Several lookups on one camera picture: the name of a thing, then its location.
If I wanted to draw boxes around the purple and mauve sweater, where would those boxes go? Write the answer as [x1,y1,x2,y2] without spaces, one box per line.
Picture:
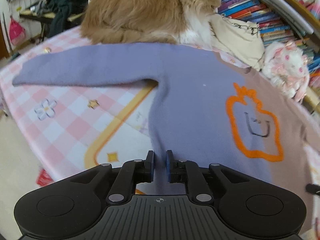
[12,43,319,232]

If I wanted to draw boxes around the pink checkered cartoon tablecloth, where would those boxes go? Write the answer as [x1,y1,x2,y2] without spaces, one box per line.
[0,26,320,240]

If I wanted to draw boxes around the white pink plush bunny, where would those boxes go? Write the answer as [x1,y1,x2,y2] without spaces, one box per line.
[261,41,310,102]

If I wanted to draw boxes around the cream canvas tote bag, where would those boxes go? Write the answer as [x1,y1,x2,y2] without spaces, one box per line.
[209,14,265,71]

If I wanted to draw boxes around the orange and white cat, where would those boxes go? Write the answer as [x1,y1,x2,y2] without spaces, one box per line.
[80,0,221,48]

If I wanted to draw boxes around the row of colourful books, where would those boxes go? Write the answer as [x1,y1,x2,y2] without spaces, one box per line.
[219,0,319,78]

